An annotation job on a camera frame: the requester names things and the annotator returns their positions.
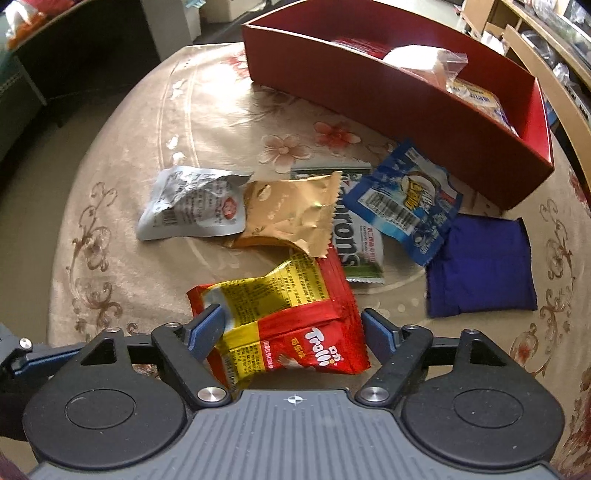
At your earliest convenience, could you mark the gold foil snack packet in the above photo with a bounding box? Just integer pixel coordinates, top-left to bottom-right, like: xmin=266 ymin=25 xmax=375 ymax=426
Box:
xmin=226 ymin=172 xmax=343 ymax=258

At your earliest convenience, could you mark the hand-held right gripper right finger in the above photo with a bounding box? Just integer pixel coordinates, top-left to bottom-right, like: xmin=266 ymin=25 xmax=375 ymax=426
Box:
xmin=355 ymin=308 xmax=532 ymax=409

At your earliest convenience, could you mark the blue coconut print packet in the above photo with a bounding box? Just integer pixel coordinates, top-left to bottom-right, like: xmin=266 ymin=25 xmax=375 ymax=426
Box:
xmin=344 ymin=139 xmax=464 ymax=267

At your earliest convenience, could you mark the person's dark red clothing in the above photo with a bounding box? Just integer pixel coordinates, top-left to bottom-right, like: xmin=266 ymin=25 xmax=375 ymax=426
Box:
xmin=0 ymin=455 xmax=33 ymax=480

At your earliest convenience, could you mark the red cardboard box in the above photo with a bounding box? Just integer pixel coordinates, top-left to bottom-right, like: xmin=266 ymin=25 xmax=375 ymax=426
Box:
xmin=241 ymin=0 xmax=554 ymax=212

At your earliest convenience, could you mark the green white candy packet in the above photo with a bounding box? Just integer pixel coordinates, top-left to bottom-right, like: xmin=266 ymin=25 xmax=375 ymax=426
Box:
xmin=291 ymin=161 xmax=386 ymax=284

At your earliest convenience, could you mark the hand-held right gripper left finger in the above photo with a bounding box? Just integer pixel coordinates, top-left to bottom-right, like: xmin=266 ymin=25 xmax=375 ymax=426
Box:
xmin=55 ymin=305 xmax=232 ymax=409

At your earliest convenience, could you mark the dark blue pouch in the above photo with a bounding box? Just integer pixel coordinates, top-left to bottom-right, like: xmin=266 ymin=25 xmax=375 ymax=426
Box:
xmin=425 ymin=215 xmax=539 ymax=318

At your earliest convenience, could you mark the pale yellow cake packet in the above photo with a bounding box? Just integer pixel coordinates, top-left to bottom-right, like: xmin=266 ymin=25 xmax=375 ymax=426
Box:
xmin=383 ymin=45 xmax=441 ymax=71

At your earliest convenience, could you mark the long dark side table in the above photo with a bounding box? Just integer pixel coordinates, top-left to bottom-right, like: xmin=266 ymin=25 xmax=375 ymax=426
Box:
xmin=14 ymin=0 xmax=139 ymax=127

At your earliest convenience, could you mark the wooden television cabinet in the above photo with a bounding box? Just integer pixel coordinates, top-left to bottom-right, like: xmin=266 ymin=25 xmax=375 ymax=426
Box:
xmin=462 ymin=0 xmax=591 ymax=158

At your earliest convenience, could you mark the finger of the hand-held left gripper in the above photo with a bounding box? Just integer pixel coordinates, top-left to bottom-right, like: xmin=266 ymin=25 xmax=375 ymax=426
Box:
xmin=0 ymin=323 xmax=86 ymax=377

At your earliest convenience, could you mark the red yellow gummy packet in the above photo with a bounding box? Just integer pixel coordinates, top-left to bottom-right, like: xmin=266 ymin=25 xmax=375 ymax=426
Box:
xmin=187 ymin=247 xmax=371 ymax=393

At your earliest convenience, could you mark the clear noodle snack packet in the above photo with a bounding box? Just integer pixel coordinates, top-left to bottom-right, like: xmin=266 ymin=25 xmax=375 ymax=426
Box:
xmin=434 ymin=51 xmax=519 ymax=136

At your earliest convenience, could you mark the white snack packet red logo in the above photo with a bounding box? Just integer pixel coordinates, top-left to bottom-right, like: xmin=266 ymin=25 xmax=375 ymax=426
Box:
xmin=137 ymin=165 xmax=254 ymax=241

